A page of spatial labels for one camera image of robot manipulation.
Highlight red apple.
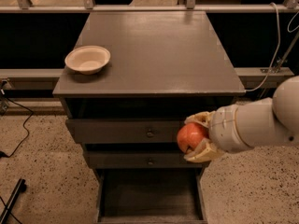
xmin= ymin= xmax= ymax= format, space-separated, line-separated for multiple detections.
xmin=177 ymin=122 xmax=208 ymax=153

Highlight white hanging cable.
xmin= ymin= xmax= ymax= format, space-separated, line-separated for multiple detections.
xmin=245 ymin=2 xmax=282 ymax=93

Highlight gray open bottom drawer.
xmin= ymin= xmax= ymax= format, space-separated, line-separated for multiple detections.
xmin=96 ymin=168 xmax=208 ymax=224

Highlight gray middle drawer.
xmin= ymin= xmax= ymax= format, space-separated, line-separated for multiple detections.
xmin=83 ymin=151 xmax=209 ymax=169

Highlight gray wooden drawer cabinet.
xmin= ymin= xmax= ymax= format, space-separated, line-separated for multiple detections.
xmin=52 ymin=10 xmax=247 ymax=224

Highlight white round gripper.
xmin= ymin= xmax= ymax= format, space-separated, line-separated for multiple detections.
xmin=184 ymin=105 xmax=251 ymax=163

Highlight beige paper bowl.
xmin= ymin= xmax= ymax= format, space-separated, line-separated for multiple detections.
xmin=64 ymin=46 xmax=111 ymax=75

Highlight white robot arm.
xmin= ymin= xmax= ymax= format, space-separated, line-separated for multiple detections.
xmin=184 ymin=76 xmax=299 ymax=163

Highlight black floor cable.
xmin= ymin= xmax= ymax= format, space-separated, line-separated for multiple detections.
xmin=0 ymin=87 xmax=35 ymax=159

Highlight metal railing frame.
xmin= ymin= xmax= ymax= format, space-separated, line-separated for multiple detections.
xmin=1 ymin=0 xmax=298 ymax=91

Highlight black bar on floor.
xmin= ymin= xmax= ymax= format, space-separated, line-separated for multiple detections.
xmin=0 ymin=178 xmax=27 ymax=224

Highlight gray top drawer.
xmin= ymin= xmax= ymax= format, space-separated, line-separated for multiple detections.
xmin=66 ymin=119 xmax=184 ymax=144

